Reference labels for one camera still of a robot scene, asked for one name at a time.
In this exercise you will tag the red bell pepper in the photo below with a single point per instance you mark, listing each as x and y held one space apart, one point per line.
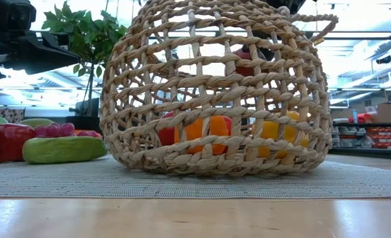
166 135

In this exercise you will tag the blue bottle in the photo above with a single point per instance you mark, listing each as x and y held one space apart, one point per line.
354 117

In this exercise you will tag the green potted plant, black pot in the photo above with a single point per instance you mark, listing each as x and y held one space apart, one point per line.
86 36

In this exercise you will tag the orange bell pepper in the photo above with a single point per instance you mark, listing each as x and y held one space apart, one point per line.
193 130

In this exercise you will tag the green pear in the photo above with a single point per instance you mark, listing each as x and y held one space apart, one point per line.
36 122

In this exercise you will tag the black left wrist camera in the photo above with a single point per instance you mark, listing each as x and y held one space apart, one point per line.
21 16

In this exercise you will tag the red background item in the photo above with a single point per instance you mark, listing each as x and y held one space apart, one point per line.
365 118

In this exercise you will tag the black equipment box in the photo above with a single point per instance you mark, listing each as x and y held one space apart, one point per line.
79 107

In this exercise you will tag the shelf rack with orange bins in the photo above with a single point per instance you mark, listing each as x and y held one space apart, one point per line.
380 136

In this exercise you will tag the red pomegranate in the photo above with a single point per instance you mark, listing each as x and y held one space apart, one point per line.
244 70

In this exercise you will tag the red tomato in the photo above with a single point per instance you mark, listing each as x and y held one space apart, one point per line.
228 123

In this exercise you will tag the grey woven placemat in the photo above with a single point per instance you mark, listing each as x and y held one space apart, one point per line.
82 182

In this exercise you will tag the small red apple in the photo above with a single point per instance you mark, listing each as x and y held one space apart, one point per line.
11 143

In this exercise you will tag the black overhead frame beam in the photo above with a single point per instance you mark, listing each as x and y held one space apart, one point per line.
364 34

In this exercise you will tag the yellow bell pepper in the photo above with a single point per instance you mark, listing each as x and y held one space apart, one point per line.
271 130

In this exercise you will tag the red and orange mango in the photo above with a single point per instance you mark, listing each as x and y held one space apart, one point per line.
89 134

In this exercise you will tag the purple grape bunch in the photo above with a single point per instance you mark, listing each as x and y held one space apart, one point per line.
54 130

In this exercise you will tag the green cucumber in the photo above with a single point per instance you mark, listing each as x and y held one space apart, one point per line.
66 150

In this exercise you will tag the patterned box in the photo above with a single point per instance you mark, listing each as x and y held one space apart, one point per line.
11 115

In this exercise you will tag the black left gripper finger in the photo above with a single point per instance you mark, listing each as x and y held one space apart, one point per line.
54 53
46 66

